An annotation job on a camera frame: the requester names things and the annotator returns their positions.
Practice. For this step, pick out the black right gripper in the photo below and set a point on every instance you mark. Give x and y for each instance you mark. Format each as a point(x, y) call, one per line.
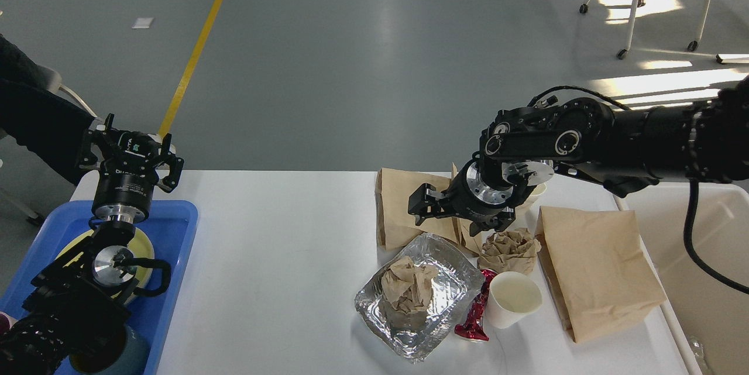
point(470, 198)

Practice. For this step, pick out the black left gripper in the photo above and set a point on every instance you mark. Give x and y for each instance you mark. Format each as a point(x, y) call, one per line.
point(125, 187)

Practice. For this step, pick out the brown paper bag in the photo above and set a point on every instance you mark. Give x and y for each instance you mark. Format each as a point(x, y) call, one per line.
point(596, 261)
point(396, 227)

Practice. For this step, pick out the yellow plastic plate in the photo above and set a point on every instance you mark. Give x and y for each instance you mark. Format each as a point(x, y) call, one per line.
point(139, 247)

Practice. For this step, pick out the white paper cup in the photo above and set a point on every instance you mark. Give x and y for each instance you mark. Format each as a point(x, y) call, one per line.
point(512, 296)

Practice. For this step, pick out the teal mug yellow inside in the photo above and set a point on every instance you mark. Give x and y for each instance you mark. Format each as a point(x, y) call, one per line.
point(125, 353)

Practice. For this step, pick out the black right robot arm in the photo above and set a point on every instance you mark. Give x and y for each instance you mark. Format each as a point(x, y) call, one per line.
point(596, 139)

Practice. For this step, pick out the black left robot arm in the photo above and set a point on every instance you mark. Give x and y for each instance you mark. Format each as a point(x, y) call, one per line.
point(78, 306)

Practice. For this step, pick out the crumpled brown paper ball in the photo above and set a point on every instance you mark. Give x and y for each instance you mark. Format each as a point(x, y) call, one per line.
point(514, 250)

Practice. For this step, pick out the small white cup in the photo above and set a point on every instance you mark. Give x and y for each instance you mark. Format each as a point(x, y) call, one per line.
point(536, 193)

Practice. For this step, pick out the blue plastic tray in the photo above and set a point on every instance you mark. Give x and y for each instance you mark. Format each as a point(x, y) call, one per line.
point(170, 227)

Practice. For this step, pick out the seated person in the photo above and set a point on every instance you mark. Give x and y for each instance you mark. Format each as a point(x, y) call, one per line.
point(47, 125)

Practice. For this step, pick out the crumpled brown paper in tray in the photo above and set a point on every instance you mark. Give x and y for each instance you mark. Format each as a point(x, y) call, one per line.
point(407, 286)

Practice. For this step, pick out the aluminium foil tray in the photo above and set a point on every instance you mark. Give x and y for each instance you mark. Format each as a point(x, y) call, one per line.
point(455, 284)

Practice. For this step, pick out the red snack wrapper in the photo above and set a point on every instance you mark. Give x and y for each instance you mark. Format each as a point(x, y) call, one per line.
point(472, 329)

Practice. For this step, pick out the pink cup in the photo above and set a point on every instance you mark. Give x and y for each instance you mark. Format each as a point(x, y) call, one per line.
point(6, 322)

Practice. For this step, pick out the white plastic bin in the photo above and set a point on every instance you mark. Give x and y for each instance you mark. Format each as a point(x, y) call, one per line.
point(708, 312)

